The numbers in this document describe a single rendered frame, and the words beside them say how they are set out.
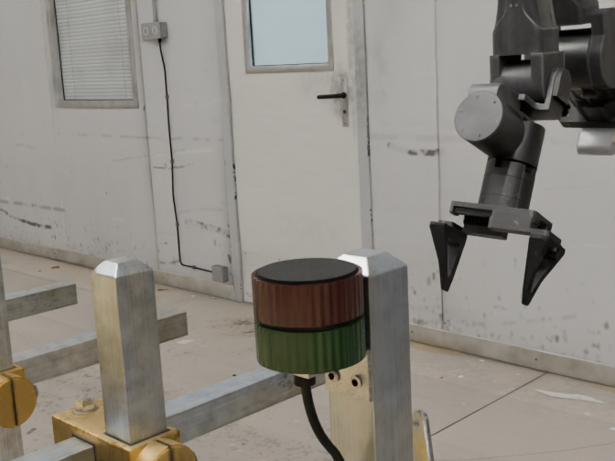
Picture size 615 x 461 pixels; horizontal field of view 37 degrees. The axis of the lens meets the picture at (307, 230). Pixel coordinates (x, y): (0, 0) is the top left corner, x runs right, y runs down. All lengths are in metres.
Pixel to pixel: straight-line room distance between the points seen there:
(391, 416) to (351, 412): 0.02
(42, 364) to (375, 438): 0.56
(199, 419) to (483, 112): 0.44
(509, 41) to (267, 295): 0.66
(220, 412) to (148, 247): 4.54
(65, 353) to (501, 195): 0.51
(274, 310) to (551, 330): 3.19
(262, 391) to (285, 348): 0.40
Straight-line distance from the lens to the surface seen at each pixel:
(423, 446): 0.64
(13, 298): 1.28
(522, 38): 1.07
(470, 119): 1.00
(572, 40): 1.19
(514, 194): 1.04
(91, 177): 5.75
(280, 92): 4.36
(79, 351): 1.04
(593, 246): 3.47
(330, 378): 0.53
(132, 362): 0.72
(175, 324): 1.11
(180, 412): 0.82
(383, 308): 0.52
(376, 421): 0.53
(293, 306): 0.47
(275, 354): 0.48
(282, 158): 4.40
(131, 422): 0.73
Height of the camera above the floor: 1.26
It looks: 11 degrees down
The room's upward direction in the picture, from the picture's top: 3 degrees counter-clockwise
